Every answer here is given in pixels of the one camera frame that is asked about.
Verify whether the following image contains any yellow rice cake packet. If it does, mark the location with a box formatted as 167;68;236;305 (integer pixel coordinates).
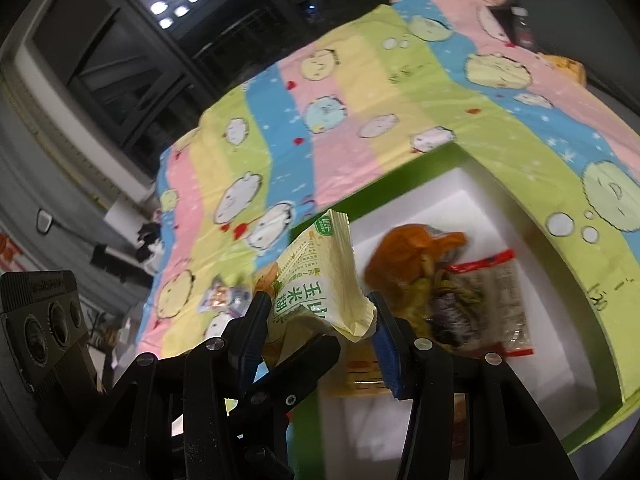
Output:
319;338;390;398

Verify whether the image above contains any colourful cartoon striped bedsheet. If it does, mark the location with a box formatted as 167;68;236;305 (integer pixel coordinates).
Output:
138;0;639;396

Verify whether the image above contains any yellow cup on bed edge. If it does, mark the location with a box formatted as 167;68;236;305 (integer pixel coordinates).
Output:
540;53;587;87

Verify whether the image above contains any grey sofa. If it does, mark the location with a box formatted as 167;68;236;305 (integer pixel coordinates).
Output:
518;0;639;130

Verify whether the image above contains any black floor lamp stand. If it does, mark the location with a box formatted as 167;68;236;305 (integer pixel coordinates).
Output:
36;208;153;289

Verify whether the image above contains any white red-edged snack packet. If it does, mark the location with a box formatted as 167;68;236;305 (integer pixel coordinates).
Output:
448;249;535;358

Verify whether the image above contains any white peanut snack bag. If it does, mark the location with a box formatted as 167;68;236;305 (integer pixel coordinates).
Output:
196;275;252;318

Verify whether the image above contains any green white cardboard box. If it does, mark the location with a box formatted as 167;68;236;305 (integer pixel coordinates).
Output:
296;143;620;479

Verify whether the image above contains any black stereo camera box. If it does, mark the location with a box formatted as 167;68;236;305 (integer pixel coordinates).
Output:
1;271;98;399

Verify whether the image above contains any dark orange snack bag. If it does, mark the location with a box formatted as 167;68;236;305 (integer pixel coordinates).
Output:
363;223;468;318

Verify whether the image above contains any yellow-green corn snack bag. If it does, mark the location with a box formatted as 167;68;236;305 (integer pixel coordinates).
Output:
253;209;376;367

